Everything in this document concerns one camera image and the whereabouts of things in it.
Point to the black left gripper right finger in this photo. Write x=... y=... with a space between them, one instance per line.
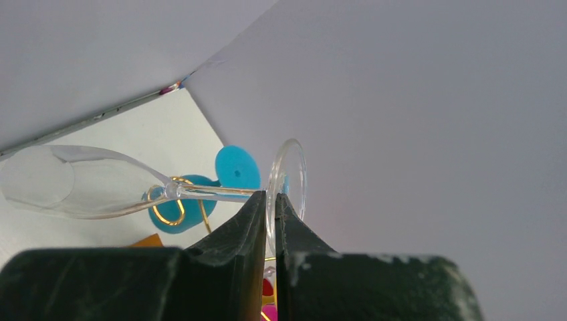
x=316 y=282

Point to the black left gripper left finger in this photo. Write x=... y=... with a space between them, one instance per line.
x=218 y=278

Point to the blue wine glass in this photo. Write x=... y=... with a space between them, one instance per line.
x=235 y=168

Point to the clear glass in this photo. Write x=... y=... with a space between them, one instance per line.
x=86 y=182

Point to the red wine glass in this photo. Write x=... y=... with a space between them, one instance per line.
x=267 y=288

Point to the pink wine glass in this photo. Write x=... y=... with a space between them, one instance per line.
x=269 y=313

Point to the gold rack with wooden base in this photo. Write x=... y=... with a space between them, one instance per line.
x=193 y=211

